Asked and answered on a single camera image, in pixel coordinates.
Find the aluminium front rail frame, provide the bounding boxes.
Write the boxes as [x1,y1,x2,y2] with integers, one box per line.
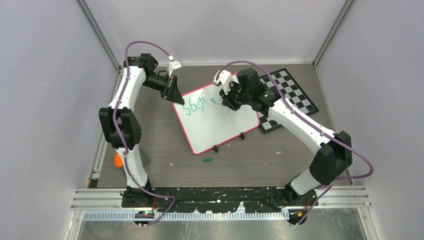
[70,186,372,221]

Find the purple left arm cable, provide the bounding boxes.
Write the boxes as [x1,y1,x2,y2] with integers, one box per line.
[112,40,177,227]

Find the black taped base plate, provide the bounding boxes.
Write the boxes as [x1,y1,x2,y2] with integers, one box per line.
[120,186,320,215]

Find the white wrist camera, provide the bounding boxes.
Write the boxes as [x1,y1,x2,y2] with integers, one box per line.
[212,70,234,95]
[167,55,182,77]

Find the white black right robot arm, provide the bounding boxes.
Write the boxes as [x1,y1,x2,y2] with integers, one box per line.
[213,68,353,205]

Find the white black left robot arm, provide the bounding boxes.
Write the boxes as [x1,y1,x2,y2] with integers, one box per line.
[98,53,185,207]

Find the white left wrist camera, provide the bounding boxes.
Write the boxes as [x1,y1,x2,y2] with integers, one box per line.
[167,55,182,77]

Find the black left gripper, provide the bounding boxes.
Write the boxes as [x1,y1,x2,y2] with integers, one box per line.
[143,73,186,105]

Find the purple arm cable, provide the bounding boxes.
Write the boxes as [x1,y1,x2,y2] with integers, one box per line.
[215,60,375,227]
[112,40,177,227]

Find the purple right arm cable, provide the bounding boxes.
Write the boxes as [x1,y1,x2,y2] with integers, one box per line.
[215,60,375,227]

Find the black and white chessboard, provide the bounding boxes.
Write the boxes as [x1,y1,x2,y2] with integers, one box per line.
[258,68,320,134]

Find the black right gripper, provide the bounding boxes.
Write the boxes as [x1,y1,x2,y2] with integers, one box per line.
[219,80,252,111]

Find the pink-framed whiteboard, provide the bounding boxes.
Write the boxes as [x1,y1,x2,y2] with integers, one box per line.
[172,83,260,155]

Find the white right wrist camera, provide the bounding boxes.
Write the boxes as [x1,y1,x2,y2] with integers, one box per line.
[212,70,234,95]

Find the grey studded baseplate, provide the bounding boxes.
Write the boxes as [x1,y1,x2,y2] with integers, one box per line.
[139,147,151,167]

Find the small orange block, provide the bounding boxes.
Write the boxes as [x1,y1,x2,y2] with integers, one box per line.
[113,153,124,169]

